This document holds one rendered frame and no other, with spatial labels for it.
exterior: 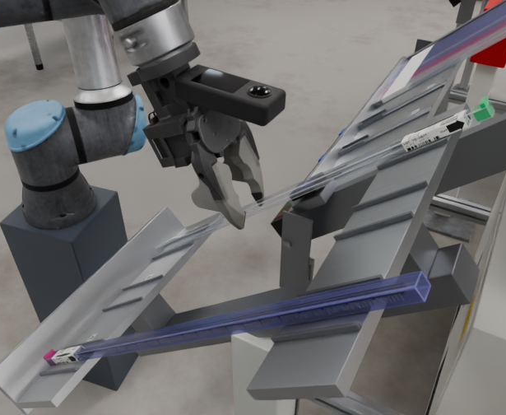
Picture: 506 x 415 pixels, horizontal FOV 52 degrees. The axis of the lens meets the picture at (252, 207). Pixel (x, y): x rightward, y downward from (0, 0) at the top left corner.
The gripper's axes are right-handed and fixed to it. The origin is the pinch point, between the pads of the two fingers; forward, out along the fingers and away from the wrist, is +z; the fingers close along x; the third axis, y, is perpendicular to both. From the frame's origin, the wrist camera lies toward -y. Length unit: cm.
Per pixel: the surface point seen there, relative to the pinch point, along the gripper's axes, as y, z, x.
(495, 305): -17.5, 36.0, -23.2
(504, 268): -18, 36, -33
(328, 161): 7.8, 11.4, -32.9
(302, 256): 6.2, 17.5, -12.7
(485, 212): -1, 61, -88
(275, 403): -2.9, 17.9, 13.9
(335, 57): 105, 45, -241
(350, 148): 4.8, 11.3, -36.8
